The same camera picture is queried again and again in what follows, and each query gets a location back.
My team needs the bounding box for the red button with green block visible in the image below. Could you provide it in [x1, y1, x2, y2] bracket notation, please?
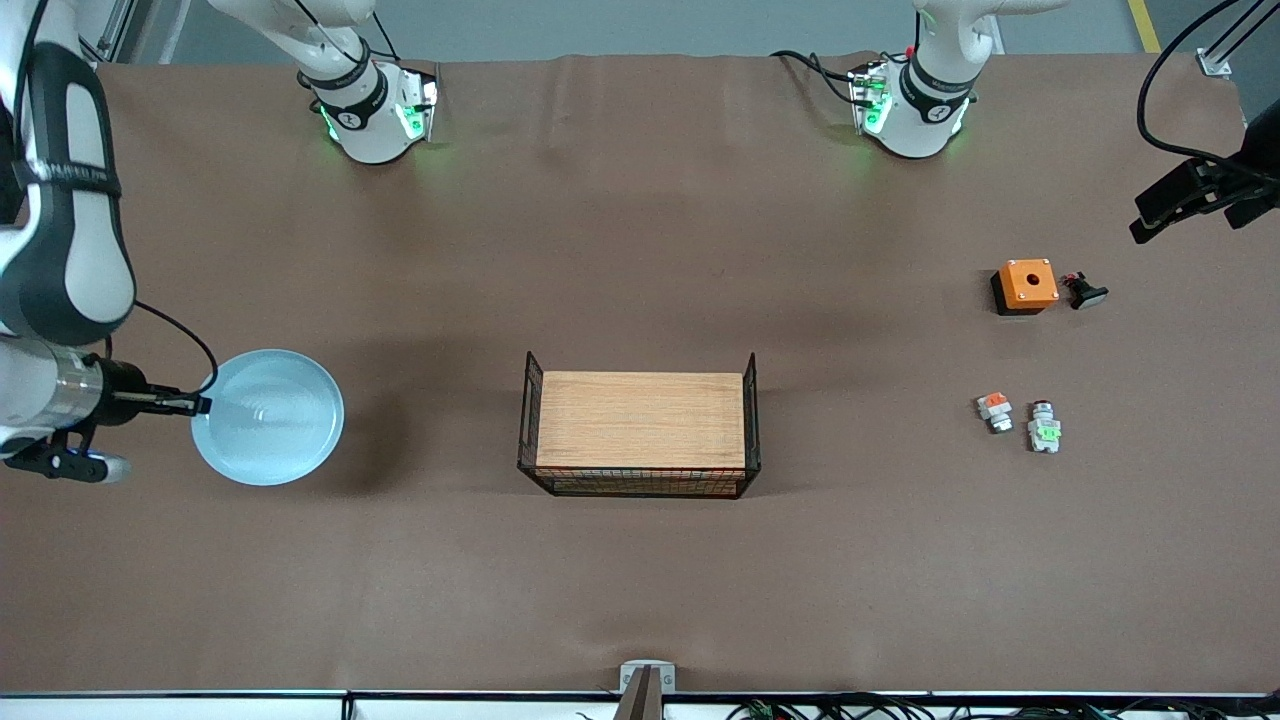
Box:
[1027, 399, 1064, 457]

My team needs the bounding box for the light blue round plate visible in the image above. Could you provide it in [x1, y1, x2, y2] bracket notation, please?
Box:
[190, 348, 346, 488]

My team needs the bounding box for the cable bundle under table edge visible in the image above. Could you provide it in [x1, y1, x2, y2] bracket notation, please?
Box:
[725, 693, 1280, 720]

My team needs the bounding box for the brown table cover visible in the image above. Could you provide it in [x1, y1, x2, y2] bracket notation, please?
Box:
[0, 50, 1280, 696]

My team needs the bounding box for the black flat-head switch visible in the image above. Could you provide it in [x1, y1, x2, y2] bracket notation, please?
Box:
[1060, 270, 1109, 311]

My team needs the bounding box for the aluminium frame profile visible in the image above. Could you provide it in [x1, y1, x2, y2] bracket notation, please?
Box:
[1195, 0, 1263, 78]
[78, 0, 138, 63]

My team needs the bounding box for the orange button enclosure box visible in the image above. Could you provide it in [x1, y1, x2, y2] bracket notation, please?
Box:
[990, 258, 1060, 317]

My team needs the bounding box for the black wire rack wooden shelf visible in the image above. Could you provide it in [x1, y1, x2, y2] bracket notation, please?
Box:
[517, 350, 762, 500]

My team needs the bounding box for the black cable at arm base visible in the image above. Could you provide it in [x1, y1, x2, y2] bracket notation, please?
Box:
[769, 49, 863, 107]

